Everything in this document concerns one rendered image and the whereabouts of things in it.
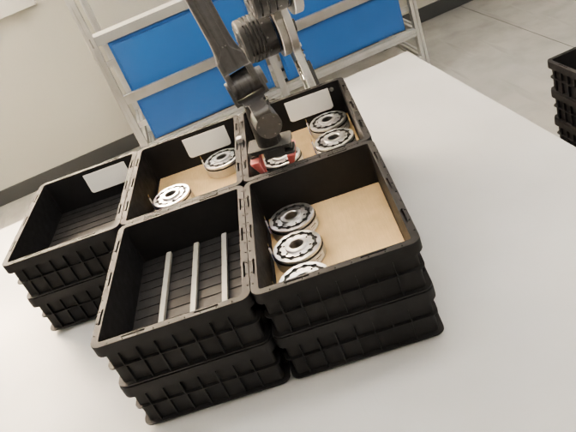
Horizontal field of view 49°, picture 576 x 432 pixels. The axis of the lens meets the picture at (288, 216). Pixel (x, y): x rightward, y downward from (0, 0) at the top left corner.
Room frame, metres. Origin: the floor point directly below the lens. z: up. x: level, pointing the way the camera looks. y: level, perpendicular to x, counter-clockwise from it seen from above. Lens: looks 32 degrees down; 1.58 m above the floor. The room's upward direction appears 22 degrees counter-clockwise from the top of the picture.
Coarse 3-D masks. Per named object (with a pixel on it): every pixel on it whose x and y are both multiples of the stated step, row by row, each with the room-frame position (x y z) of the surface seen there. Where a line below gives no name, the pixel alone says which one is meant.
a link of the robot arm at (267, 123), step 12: (264, 84) 1.32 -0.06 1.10; (252, 96) 1.32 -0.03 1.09; (264, 96) 1.29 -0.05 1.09; (252, 108) 1.26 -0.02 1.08; (264, 108) 1.24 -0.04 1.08; (252, 120) 1.27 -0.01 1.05; (264, 120) 1.24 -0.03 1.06; (276, 120) 1.24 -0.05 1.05; (264, 132) 1.24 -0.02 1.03; (276, 132) 1.24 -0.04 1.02
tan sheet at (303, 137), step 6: (294, 132) 1.62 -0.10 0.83; (300, 132) 1.60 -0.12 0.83; (306, 132) 1.59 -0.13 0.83; (354, 132) 1.48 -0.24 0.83; (294, 138) 1.58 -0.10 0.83; (300, 138) 1.57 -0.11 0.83; (306, 138) 1.56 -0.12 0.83; (312, 138) 1.54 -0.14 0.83; (300, 144) 1.54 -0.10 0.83; (306, 144) 1.52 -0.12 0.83; (306, 150) 1.49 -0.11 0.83; (312, 150) 1.48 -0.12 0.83; (306, 156) 1.46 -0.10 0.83
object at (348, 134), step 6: (330, 132) 1.47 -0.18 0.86; (342, 132) 1.44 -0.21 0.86; (348, 132) 1.44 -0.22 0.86; (318, 138) 1.46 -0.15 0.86; (342, 138) 1.41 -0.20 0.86; (348, 138) 1.40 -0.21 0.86; (318, 144) 1.43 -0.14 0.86; (324, 144) 1.42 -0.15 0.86; (330, 144) 1.41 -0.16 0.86; (336, 144) 1.40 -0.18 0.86; (342, 144) 1.38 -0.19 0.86; (324, 150) 1.40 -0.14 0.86
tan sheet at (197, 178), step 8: (192, 168) 1.66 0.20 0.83; (200, 168) 1.64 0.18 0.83; (176, 176) 1.65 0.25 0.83; (184, 176) 1.63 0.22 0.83; (192, 176) 1.61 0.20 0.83; (200, 176) 1.59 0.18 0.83; (208, 176) 1.57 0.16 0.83; (232, 176) 1.51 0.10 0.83; (160, 184) 1.63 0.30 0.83; (168, 184) 1.62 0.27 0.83; (192, 184) 1.56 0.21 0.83; (200, 184) 1.54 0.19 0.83; (208, 184) 1.52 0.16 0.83; (216, 184) 1.50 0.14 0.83; (224, 184) 1.49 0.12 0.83; (200, 192) 1.50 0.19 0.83
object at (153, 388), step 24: (216, 360) 0.87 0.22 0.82; (240, 360) 0.87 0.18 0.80; (264, 360) 0.88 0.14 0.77; (144, 384) 0.89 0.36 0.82; (168, 384) 0.89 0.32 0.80; (192, 384) 0.89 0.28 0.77; (216, 384) 0.88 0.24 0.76; (240, 384) 0.88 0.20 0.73; (264, 384) 0.88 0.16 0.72; (144, 408) 0.91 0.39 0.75; (168, 408) 0.90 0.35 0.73; (192, 408) 0.89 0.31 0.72
